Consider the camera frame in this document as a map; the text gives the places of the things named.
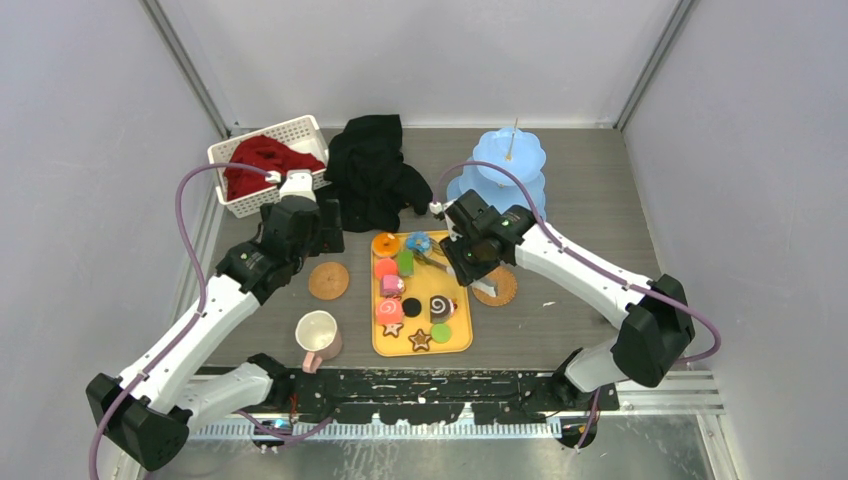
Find metal tongs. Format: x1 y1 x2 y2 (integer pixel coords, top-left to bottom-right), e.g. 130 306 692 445
412 250 498 297

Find blue donut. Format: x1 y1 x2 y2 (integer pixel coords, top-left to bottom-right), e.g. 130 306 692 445
404 231 433 256

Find green roll cake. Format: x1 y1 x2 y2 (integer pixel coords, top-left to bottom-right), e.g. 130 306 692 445
395 250 415 278

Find chocolate swirl roll cake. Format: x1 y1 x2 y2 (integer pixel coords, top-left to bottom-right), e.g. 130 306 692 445
429 295 457 324

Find blue three-tier cake stand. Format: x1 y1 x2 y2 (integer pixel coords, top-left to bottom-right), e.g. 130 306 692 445
446 124 547 219

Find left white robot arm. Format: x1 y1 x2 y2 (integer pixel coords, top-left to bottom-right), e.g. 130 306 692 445
86 195 344 471

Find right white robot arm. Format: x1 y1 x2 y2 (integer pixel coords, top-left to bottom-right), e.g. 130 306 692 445
430 190 695 411

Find right woven coaster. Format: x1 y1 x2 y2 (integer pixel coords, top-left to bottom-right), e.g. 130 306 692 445
471 266 518 307

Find woven coaster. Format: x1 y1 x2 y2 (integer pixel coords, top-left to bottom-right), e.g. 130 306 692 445
471 266 518 307
308 262 350 301

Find left woven coaster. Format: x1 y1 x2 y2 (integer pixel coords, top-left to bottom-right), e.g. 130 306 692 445
308 262 350 301

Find red cloth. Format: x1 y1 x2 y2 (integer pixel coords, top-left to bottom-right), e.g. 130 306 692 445
224 135 324 201

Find orange donut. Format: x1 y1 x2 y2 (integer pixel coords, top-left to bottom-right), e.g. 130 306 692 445
371 232 402 258

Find black cloth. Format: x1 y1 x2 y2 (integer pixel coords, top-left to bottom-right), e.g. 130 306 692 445
324 114 433 233

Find white plastic basket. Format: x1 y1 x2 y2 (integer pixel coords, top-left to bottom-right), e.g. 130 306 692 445
207 115 329 218

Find yellow tray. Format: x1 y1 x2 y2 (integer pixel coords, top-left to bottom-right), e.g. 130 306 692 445
369 230 473 357

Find red round cake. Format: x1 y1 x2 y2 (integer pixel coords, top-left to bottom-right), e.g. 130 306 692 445
374 257 399 280

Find black round cookie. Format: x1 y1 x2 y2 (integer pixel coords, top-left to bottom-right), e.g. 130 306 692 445
401 298 422 318

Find pink cube cake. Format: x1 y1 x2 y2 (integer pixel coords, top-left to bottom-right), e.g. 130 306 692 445
379 274 405 297

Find green round macaron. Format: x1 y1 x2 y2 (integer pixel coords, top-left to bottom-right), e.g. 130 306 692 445
430 323 452 344

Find pink mug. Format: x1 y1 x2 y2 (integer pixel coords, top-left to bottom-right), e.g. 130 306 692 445
295 310 343 374

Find pink swirl roll cake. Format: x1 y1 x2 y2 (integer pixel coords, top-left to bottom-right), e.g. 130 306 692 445
375 298 404 325

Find brown star cookie right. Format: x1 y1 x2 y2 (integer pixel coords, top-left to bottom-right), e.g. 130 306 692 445
408 329 433 353

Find brown star cookie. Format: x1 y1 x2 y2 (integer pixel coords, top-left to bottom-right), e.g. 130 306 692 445
408 329 433 353
382 322 404 338

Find brown star cookie left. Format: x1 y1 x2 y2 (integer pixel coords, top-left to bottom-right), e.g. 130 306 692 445
382 322 404 338

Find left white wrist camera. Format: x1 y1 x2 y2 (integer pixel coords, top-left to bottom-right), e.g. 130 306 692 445
278 170 317 203

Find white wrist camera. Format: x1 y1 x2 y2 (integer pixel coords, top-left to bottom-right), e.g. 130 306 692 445
429 201 460 240
278 170 317 203

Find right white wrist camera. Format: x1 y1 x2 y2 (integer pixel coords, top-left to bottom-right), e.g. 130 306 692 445
429 201 460 240

